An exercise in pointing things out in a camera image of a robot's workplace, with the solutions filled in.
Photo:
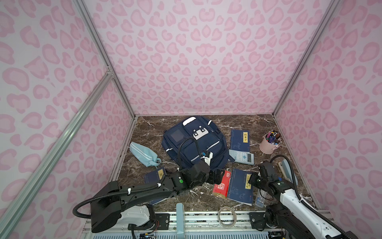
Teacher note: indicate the blue book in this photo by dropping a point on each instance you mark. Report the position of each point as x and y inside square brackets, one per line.
[239, 189]
[155, 176]
[240, 140]

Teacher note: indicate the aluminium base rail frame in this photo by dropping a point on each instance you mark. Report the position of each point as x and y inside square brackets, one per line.
[198, 225]

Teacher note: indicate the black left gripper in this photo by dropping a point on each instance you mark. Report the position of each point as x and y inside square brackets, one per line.
[214, 180]

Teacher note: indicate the light blue pencil pouch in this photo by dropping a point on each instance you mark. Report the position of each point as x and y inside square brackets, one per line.
[145, 155]

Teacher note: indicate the pink pen holder cup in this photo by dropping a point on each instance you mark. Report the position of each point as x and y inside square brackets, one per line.
[271, 141]

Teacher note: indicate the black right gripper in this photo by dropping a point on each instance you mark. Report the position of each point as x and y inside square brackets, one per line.
[252, 177]

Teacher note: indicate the navy blue student backpack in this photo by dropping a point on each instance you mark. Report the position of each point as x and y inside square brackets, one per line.
[186, 142]

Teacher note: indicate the light blue calculator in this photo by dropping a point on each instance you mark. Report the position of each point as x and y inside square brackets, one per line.
[242, 157]

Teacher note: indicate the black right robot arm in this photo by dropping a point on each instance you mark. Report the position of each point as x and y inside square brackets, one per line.
[291, 212]

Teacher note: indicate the teal ruler stand post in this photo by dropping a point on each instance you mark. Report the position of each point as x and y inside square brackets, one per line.
[180, 221]

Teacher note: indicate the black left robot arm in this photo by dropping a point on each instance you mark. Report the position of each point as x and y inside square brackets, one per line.
[105, 209]

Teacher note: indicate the clear plastic pen case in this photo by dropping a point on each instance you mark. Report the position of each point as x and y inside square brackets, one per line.
[260, 199]

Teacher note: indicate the red rectangular box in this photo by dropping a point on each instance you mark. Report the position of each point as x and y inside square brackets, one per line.
[221, 190]

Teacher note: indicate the clear tape roll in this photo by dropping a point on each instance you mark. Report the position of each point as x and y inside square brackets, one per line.
[227, 217]

